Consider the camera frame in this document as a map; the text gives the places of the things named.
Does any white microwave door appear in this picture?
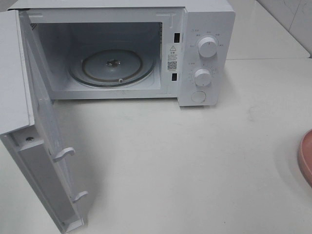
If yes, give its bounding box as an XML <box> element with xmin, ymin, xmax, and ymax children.
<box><xmin>0</xmin><ymin>10</ymin><xmax>87</xmax><ymax>234</ymax></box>

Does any upper white power knob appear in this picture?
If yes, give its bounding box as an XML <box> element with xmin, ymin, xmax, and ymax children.
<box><xmin>198</xmin><ymin>36</ymin><xmax>218</xmax><ymax>58</ymax></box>

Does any pink round plate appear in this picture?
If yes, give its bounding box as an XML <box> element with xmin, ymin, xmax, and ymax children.
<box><xmin>297</xmin><ymin>130</ymin><xmax>312</xmax><ymax>186</ymax></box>

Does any glass microwave turntable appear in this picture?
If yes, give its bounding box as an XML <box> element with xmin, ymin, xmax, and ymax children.
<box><xmin>68</xmin><ymin>41</ymin><xmax>160</xmax><ymax>88</ymax></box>

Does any white microwave oven body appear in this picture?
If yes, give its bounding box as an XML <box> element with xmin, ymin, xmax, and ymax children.
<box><xmin>7</xmin><ymin>0</ymin><xmax>235</xmax><ymax>106</ymax></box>

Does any white timer knob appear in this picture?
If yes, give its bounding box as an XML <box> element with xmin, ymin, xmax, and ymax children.
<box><xmin>194</xmin><ymin>69</ymin><xmax>212</xmax><ymax>87</ymax></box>

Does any round white door button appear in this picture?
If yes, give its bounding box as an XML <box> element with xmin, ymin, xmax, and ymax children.
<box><xmin>191</xmin><ymin>91</ymin><xmax>206</xmax><ymax>103</ymax></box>

